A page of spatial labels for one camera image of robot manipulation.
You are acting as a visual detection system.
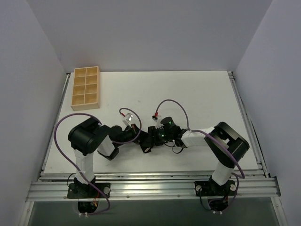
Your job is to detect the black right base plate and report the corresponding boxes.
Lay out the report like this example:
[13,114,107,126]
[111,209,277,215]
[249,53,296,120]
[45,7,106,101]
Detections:
[194,180,236,197]

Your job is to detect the black underwear with beige waistband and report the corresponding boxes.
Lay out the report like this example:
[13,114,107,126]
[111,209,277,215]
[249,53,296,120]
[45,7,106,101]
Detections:
[138,131,154,153]

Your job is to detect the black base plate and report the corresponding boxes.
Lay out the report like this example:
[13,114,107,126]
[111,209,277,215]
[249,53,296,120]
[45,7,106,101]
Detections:
[194,180,236,197]
[67,182,111,199]

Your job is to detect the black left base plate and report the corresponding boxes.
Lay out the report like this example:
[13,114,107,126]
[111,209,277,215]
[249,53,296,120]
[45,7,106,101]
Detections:
[67,182,111,199]

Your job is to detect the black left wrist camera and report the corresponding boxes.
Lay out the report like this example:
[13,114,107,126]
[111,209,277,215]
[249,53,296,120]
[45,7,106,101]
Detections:
[122,113,133,126]

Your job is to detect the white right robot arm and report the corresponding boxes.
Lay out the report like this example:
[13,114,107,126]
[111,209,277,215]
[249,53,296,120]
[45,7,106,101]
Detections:
[144,117,250,194]

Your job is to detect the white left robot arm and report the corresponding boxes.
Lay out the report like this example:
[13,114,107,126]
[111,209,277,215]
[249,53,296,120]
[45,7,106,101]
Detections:
[68,117,146,197]

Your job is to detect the wooden compartment tray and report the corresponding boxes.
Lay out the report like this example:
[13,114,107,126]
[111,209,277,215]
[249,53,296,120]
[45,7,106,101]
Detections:
[71,66,100,111]

